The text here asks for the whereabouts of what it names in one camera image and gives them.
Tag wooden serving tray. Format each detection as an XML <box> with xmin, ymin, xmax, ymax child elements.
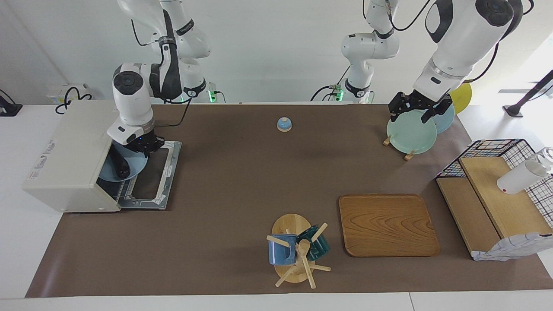
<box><xmin>339</xmin><ymin>194</ymin><xmax>441</xmax><ymax>258</ymax></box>

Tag wooden plate rack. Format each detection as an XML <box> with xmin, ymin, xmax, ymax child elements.
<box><xmin>382</xmin><ymin>135</ymin><xmax>416</xmax><ymax>162</ymax></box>

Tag pale green plate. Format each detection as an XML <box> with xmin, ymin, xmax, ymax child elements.
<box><xmin>386</xmin><ymin>109</ymin><xmax>438</xmax><ymax>155</ymax></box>

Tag small black device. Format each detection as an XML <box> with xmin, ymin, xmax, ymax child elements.
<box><xmin>0</xmin><ymin>89</ymin><xmax>23</xmax><ymax>117</ymax></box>

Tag white cup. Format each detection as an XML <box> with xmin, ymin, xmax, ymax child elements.
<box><xmin>496</xmin><ymin>147</ymin><xmax>553</xmax><ymax>195</ymax></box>

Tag white power strip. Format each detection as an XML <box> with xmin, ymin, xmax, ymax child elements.
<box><xmin>45</xmin><ymin>83</ymin><xmax>93</xmax><ymax>104</ymax></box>

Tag metal oven wire rack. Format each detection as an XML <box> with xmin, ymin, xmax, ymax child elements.
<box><xmin>97</xmin><ymin>175</ymin><xmax>139</xmax><ymax>203</ymax></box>

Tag yellow plate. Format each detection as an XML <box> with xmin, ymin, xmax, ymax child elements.
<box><xmin>449</xmin><ymin>82</ymin><xmax>473</xmax><ymax>115</ymax></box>

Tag dark purple eggplant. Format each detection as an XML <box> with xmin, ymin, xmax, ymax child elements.
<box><xmin>107</xmin><ymin>150</ymin><xmax>131</xmax><ymax>180</ymax></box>

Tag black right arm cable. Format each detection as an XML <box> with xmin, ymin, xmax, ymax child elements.
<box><xmin>130</xmin><ymin>17</ymin><xmax>193</xmax><ymax>128</ymax></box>

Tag light blue ringed plate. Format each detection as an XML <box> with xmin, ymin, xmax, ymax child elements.
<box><xmin>99</xmin><ymin>142</ymin><xmax>149</xmax><ymax>182</ymax></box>

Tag beige toaster oven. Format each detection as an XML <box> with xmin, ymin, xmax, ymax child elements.
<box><xmin>22</xmin><ymin>100</ymin><xmax>182</xmax><ymax>213</ymax></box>

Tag dark green mug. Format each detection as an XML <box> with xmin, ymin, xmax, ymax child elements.
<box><xmin>296</xmin><ymin>225</ymin><xmax>331</xmax><ymax>261</ymax></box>

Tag black wire basket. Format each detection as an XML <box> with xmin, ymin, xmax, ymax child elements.
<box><xmin>435</xmin><ymin>138</ymin><xmax>553</xmax><ymax>229</ymax></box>

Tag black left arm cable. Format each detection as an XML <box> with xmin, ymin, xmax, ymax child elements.
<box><xmin>362</xmin><ymin>0</ymin><xmax>534</xmax><ymax>83</ymax></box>

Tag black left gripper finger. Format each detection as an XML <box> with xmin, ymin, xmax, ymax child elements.
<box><xmin>388</xmin><ymin>93</ymin><xmax>407</xmax><ymax>124</ymax></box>
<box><xmin>421</xmin><ymin>97</ymin><xmax>453</xmax><ymax>124</ymax></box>

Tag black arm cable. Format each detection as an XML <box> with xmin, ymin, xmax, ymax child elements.
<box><xmin>362</xmin><ymin>0</ymin><xmax>534</xmax><ymax>83</ymax></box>
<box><xmin>130</xmin><ymin>17</ymin><xmax>193</xmax><ymax>128</ymax></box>

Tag pale blue plate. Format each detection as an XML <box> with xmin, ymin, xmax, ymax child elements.
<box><xmin>426</xmin><ymin>104</ymin><xmax>455</xmax><ymax>134</ymax></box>

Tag wooden mug tree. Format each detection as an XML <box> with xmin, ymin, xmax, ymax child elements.
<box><xmin>266</xmin><ymin>213</ymin><xmax>332</xmax><ymax>289</ymax></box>

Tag brown table mat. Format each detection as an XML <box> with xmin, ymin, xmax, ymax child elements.
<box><xmin>25</xmin><ymin>104</ymin><xmax>553</xmax><ymax>298</ymax></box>

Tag black angled stand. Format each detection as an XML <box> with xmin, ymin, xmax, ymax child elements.
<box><xmin>502</xmin><ymin>69</ymin><xmax>553</xmax><ymax>118</ymax></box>

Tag white marbled cloth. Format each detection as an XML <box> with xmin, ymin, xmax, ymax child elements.
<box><xmin>472</xmin><ymin>232</ymin><xmax>553</xmax><ymax>262</ymax></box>

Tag blue mug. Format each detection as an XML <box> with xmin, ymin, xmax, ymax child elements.
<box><xmin>268</xmin><ymin>234</ymin><xmax>298</xmax><ymax>266</ymax></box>

